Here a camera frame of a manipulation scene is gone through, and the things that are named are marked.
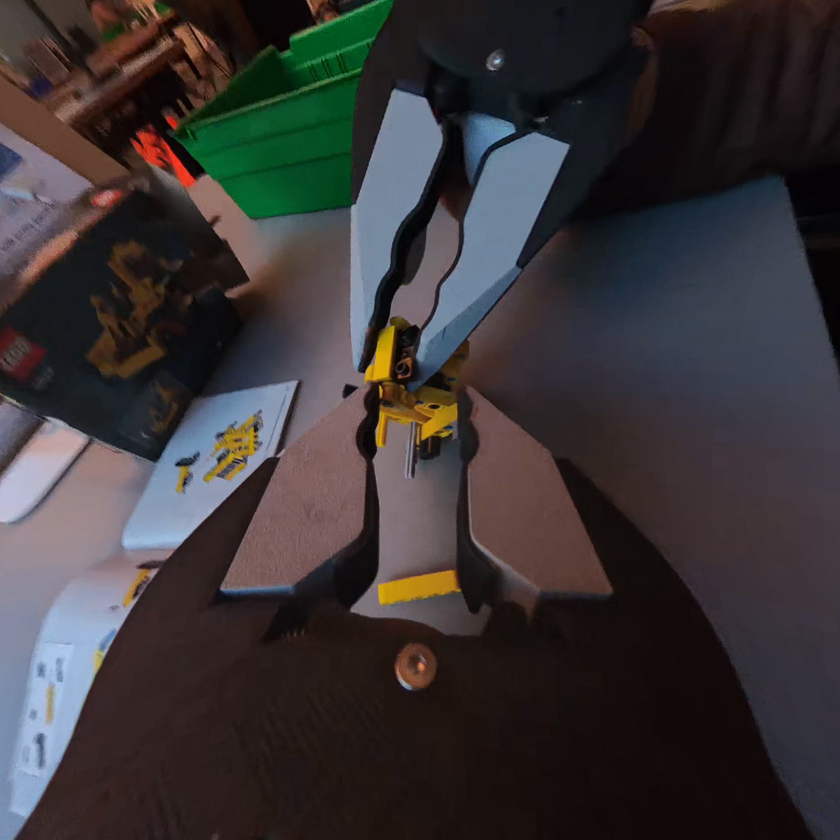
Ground person's right forearm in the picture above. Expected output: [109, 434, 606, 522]
[564, 0, 840, 221]

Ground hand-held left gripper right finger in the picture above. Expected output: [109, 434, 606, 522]
[456, 386, 616, 615]

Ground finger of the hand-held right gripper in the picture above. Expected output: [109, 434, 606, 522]
[350, 87, 448, 375]
[415, 130, 573, 387]

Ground white instruction booklet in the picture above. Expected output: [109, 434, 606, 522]
[10, 379, 301, 818]

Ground yellow black lego model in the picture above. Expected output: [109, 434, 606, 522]
[364, 317, 470, 479]

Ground printed instruction sheet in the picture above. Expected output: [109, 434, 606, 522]
[0, 125, 96, 290]

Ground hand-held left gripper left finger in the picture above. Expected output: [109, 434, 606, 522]
[220, 386, 382, 609]

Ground black lego set box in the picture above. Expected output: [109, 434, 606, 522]
[0, 187, 252, 462]

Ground green plastic bin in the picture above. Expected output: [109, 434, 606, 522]
[172, 0, 395, 221]

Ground yellow lego beam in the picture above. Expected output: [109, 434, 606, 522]
[378, 570, 460, 606]

